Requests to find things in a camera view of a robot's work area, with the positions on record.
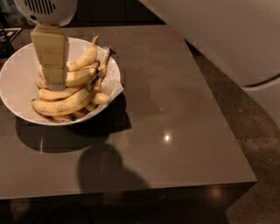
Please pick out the short stubby banana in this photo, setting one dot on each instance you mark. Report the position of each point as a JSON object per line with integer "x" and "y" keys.
{"x": 99, "y": 98}

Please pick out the bottom hidden banana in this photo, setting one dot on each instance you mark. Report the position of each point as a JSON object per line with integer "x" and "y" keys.
{"x": 75, "y": 115}

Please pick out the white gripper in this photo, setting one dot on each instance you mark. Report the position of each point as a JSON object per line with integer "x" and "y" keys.
{"x": 48, "y": 13}

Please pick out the long curved top banana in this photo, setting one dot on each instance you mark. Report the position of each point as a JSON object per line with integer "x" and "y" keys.
{"x": 77, "y": 78}

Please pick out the large front banana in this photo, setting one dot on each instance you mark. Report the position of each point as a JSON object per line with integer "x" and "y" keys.
{"x": 64, "y": 107}

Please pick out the left small banana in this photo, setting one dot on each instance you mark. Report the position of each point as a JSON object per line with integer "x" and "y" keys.
{"x": 41, "y": 83}

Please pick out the brown-stemmed right banana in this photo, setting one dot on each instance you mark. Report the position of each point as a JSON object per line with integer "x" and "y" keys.
{"x": 103, "y": 68}

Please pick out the white paper liner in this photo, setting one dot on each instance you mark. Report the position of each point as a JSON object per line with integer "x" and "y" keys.
{"x": 109, "y": 85}

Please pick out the black stovetop grate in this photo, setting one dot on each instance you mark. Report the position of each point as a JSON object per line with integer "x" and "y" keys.
{"x": 6, "y": 37}

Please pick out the middle yellow banana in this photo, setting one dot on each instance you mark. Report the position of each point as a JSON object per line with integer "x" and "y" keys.
{"x": 49, "y": 95}

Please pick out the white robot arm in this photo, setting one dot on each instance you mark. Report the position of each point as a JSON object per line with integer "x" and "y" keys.
{"x": 241, "y": 37}

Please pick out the upper right banana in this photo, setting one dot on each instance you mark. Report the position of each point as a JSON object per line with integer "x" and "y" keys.
{"x": 87, "y": 58}

